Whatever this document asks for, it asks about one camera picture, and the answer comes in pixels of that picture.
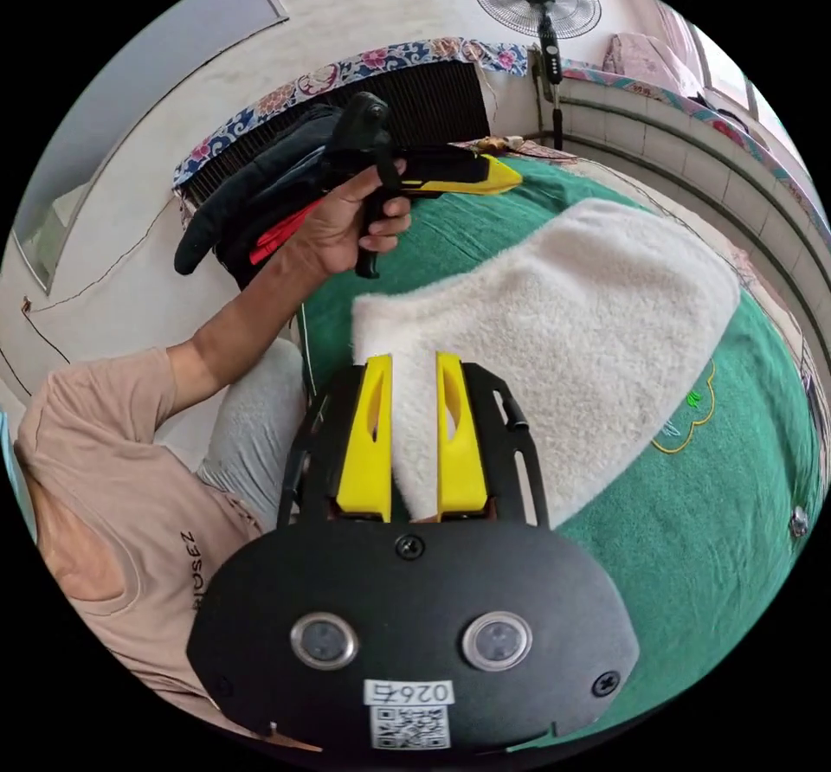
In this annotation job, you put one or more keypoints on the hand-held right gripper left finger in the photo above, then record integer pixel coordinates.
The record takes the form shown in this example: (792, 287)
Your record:
(367, 454)

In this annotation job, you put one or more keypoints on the beige fuzzy jacket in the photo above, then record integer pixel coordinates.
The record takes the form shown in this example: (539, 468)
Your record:
(571, 330)

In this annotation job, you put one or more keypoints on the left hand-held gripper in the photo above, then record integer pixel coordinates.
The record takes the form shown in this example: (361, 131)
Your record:
(434, 165)

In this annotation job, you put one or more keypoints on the blue floral cloth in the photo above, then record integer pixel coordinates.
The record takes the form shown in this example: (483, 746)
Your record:
(305, 87)

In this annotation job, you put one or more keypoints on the person's left forearm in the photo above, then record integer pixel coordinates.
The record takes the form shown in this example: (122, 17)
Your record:
(240, 330)

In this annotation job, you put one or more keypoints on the person's left hand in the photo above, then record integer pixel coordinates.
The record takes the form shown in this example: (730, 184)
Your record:
(344, 227)

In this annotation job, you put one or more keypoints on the bed with green cover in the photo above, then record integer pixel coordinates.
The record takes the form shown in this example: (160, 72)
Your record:
(682, 558)

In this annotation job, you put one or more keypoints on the pile of clothes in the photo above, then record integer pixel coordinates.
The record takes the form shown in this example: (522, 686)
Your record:
(260, 201)

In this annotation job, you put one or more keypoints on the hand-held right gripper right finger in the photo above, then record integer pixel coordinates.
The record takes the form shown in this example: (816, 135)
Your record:
(462, 467)

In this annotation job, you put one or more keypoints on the window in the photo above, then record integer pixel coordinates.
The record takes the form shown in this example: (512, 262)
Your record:
(724, 74)

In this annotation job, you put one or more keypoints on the pink floral pillow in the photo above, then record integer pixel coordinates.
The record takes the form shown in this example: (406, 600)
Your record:
(639, 61)

